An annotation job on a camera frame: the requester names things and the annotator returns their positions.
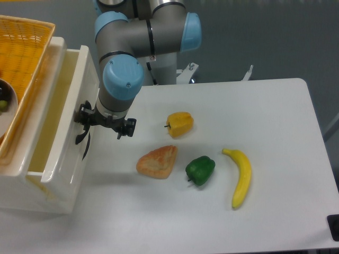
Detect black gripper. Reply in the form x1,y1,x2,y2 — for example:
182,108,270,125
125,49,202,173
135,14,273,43
73,101,137,140

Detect black top drawer handle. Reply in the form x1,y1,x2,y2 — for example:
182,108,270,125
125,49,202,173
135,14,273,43
75,124,91,145

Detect black drawer handle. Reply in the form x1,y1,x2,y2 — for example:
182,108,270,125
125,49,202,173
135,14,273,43
75,124,91,145
82,133,91,160

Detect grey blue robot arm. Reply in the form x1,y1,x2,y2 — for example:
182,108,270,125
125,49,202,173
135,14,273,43
75,1,202,143

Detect white drawer cabinet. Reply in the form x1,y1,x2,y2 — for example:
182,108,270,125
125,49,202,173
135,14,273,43
1,37,99,214

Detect toy bread pastry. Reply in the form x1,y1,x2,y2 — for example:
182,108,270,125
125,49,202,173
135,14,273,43
136,145,178,179

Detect yellow bell pepper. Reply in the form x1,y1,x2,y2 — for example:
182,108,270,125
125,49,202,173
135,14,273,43
164,112,194,138

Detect white bowl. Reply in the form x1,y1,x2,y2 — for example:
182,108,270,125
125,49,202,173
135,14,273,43
1,79,18,139

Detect green grapes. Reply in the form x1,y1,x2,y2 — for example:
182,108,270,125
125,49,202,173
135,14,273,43
0,100,8,114

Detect green bell pepper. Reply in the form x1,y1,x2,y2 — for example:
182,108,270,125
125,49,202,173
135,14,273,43
185,156,216,186

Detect yellow woven basket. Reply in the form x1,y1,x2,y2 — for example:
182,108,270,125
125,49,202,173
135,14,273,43
1,15,55,159

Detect yellow banana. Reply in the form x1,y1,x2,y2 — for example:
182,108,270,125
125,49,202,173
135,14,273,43
222,148,252,210

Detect black corner object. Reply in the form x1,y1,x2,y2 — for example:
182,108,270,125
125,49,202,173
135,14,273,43
327,214,339,242

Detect black lower drawer handle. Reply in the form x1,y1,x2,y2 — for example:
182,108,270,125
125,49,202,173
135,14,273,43
82,133,91,160

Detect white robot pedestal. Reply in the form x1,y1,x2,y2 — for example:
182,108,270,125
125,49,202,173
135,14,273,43
144,51,255,87

